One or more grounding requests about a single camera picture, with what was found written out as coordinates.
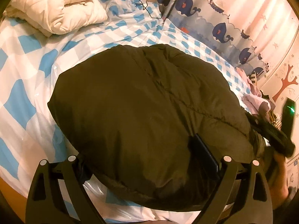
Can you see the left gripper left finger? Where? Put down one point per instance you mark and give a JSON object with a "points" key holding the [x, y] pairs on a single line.
{"points": [[57, 194]]}

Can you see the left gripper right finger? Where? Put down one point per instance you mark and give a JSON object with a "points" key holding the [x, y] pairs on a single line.
{"points": [[241, 195]]}

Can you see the black puffer jacket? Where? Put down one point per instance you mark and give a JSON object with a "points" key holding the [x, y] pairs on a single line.
{"points": [[132, 113]]}

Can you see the pink clothes pile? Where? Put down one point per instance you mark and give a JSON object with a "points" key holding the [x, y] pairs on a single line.
{"points": [[254, 93]]}

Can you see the person right hand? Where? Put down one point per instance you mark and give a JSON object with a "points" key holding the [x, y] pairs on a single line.
{"points": [[279, 189]]}

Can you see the whale print curtain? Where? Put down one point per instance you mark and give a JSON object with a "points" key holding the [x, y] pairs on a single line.
{"points": [[253, 35]]}

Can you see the blue white checkered bed cover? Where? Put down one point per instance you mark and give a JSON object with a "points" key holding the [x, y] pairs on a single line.
{"points": [[31, 64]]}

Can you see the white quilted jacket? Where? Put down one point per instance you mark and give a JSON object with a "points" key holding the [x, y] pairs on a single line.
{"points": [[57, 16]]}

